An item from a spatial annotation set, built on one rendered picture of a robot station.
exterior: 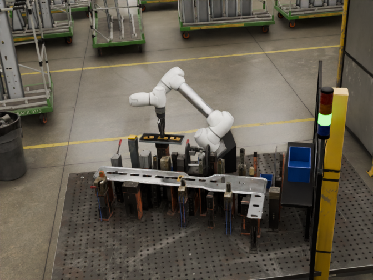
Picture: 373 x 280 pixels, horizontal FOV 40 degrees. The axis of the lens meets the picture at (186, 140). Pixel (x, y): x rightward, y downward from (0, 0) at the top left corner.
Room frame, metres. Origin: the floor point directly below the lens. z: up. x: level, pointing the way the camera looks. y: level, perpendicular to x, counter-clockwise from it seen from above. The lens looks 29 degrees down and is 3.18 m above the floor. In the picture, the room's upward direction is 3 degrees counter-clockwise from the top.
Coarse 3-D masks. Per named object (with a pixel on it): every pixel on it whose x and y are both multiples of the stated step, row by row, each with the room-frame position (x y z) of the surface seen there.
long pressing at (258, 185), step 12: (108, 168) 3.57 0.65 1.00; (120, 168) 3.56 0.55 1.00; (132, 168) 3.54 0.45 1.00; (108, 180) 3.41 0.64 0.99; (120, 180) 3.39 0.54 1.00; (132, 180) 3.38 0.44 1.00; (144, 180) 3.36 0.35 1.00; (156, 180) 3.35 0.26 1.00; (168, 180) 3.34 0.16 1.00; (216, 180) 3.30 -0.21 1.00; (228, 180) 3.29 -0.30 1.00; (240, 180) 3.28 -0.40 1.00; (264, 180) 3.26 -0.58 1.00; (240, 192) 3.12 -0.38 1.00; (252, 192) 3.11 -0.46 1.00; (264, 192) 3.10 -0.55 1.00
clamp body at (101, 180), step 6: (96, 180) 3.31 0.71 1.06; (102, 180) 3.31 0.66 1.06; (96, 186) 3.28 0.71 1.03; (102, 186) 3.27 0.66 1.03; (96, 192) 3.28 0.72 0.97; (102, 192) 3.27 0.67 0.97; (108, 192) 3.36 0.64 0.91; (102, 198) 3.29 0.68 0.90; (108, 198) 3.35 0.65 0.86; (102, 204) 3.29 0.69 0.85; (108, 204) 3.32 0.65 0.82; (102, 210) 3.28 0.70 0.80; (108, 210) 3.31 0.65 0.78; (102, 216) 3.28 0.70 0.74; (108, 216) 3.30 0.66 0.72
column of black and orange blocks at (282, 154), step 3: (282, 153) 3.31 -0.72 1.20; (282, 156) 3.30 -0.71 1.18; (282, 159) 3.30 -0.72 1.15; (282, 162) 3.30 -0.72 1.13; (279, 165) 3.34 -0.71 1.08; (282, 165) 3.30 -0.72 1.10; (279, 168) 3.30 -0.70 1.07; (282, 168) 3.30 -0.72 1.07; (282, 171) 3.30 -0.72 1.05; (279, 174) 3.30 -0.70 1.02; (282, 174) 3.30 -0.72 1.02; (282, 177) 3.30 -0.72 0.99; (282, 180) 3.30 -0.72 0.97; (282, 183) 3.29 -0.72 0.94; (282, 186) 3.29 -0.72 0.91
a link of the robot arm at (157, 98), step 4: (156, 88) 3.73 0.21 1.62; (160, 88) 3.73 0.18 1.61; (152, 92) 3.75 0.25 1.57; (156, 92) 3.70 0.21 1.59; (160, 92) 3.70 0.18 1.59; (164, 92) 3.73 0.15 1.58; (152, 96) 3.70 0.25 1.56; (156, 96) 3.69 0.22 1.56; (160, 96) 3.69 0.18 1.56; (164, 96) 3.72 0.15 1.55; (152, 100) 3.69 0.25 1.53; (156, 100) 3.69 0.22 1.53; (160, 100) 3.69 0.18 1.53; (164, 100) 3.71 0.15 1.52; (152, 104) 3.70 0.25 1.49; (156, 104) 3.69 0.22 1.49; (160, 104) 3.69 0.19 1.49; (164, 104) 3.72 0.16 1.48
